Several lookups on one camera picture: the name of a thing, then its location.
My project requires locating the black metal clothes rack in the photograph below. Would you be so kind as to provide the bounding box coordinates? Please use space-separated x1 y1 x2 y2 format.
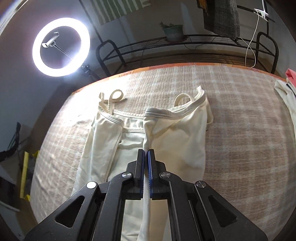
79 1 280 77

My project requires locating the pink folded garment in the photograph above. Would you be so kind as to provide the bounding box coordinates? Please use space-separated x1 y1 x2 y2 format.
285 68 296 87

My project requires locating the beige plaid bed blanket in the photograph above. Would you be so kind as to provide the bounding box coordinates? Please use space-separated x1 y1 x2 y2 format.
30 63 295 240

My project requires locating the grey checked hanging coat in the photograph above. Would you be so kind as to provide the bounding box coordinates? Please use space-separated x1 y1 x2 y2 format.
203 0 240 39

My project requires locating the cream white camisole top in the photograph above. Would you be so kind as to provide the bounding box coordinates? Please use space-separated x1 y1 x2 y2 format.
71 85 214 241

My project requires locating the stack of folded clothes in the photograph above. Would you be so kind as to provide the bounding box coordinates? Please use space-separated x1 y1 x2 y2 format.
274 80 296 131

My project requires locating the ring light on stand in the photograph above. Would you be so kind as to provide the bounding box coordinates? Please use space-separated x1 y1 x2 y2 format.
31 17 100 82

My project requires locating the green potted plant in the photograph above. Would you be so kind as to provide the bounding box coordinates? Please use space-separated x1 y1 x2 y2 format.
159 22 184 43

